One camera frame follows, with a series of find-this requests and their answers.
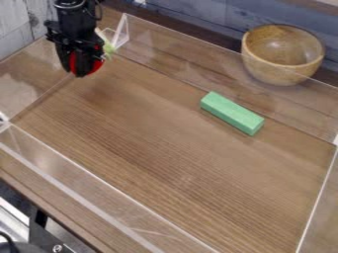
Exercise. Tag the clear acrylic corner bracket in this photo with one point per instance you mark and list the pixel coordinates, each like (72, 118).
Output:
(117, 37)

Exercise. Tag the clear acrylic tray wall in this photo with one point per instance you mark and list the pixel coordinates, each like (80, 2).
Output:
(142, 172)

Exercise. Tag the green rectangular block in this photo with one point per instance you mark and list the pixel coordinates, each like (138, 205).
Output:
(232, 113)

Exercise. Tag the red plush strawberry toy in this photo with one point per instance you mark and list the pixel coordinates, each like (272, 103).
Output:
(98, 54)

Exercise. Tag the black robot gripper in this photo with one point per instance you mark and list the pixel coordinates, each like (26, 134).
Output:
(73, 34)

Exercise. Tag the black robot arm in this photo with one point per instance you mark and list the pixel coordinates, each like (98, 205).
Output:
(77, 4)

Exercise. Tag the wooden bowl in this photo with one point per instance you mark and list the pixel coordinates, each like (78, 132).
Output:
(283, 54)

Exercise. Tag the black metal table frame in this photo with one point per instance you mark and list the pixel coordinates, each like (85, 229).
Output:
(30, 225)

